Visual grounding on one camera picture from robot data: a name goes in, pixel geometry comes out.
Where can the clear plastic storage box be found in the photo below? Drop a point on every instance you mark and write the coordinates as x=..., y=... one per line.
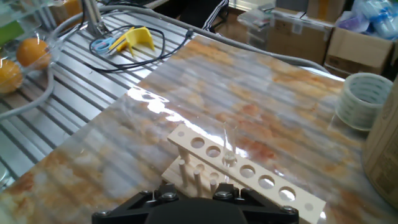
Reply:
x=255, y=26

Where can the yellow utility knife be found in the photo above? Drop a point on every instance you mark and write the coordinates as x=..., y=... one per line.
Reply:
x=119, y=42

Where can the open cardboard box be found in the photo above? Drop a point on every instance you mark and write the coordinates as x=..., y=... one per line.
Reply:
x=357, y=51

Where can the wooden test tube rack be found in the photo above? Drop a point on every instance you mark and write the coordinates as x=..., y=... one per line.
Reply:
x=280, y=183

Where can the labelled cardboard box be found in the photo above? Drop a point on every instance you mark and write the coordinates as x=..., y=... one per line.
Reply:
x=298, y=43

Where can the yellow curved plastic part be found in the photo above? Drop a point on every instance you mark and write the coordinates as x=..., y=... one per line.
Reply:
x=140, y=37

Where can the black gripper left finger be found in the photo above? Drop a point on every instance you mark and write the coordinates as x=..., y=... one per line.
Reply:
x=124, y=213

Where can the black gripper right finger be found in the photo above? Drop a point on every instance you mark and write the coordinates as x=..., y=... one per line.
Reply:
x=270, y=213

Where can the aluminium profile post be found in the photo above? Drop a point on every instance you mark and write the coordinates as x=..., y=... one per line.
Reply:
x=93, y=15

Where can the clear tape roll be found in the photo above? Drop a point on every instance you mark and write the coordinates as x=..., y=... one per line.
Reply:
x=351, y=112

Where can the plastic bag of bottles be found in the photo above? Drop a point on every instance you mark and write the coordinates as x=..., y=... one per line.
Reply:
x=376, y=17

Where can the tall cardboard box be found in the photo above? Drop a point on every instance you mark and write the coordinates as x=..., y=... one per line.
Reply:
x=325, y=9

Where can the black striped trousers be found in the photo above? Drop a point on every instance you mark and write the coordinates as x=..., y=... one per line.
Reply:
x=205, y=12

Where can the round wooden bucket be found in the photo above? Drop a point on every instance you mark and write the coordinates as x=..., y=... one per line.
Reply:
x=384, y=161

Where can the orange fruit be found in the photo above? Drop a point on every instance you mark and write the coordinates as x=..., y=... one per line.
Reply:
x=9, y=76
x=32, y=53

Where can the clear plastic fruit container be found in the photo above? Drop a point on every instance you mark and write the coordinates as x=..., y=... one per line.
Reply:
x=56, y=49

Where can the clear glass test tube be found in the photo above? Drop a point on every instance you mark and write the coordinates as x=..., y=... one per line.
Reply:
x=230, y=146

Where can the orange marble pattern mat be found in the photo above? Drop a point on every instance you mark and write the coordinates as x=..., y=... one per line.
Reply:
x=248, y=93

